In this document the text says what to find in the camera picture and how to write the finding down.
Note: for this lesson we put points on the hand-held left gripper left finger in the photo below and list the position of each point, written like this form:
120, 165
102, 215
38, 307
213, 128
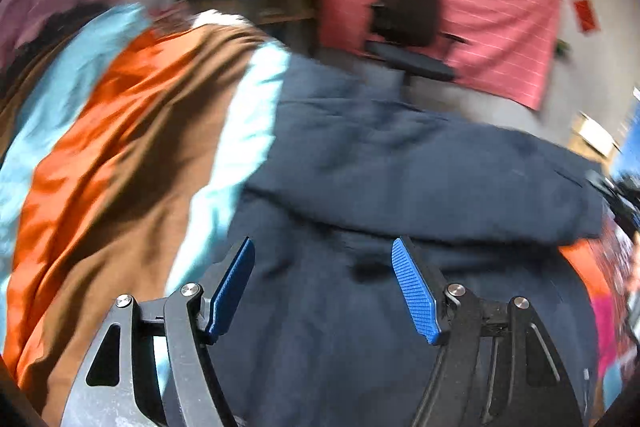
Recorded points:
231, 287

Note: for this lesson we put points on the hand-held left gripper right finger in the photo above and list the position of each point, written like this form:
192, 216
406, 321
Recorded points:
412, 287

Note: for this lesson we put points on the navy padded jacket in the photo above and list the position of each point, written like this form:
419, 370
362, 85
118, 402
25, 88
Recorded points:
375, 167

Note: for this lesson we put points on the blue dotted cloth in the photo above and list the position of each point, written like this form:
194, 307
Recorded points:
629, 147

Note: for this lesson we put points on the cardboard box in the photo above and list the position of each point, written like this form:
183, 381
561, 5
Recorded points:
592, 134

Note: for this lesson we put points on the striped bedsheet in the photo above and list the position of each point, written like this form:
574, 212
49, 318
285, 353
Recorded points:
125, 147

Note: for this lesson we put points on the black office chair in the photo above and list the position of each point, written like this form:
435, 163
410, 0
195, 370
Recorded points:
405, 7

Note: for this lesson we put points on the red wall paper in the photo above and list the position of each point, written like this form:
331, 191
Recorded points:
586, 14

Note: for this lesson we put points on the pink checked wall cloth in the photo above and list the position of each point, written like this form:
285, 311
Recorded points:
500, 32

